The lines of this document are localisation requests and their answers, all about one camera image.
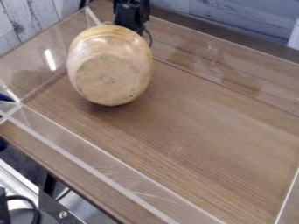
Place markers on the clear acrylic tray walls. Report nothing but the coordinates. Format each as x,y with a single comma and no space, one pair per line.
201,152

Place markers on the brown wooden bowl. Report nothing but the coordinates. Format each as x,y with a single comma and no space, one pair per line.
110,64

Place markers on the blue object at left edge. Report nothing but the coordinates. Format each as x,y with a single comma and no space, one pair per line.
6,98

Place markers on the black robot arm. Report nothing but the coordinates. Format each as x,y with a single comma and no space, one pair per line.
133,14

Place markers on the black metal table bracket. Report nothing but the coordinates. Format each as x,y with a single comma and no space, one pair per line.
54,212

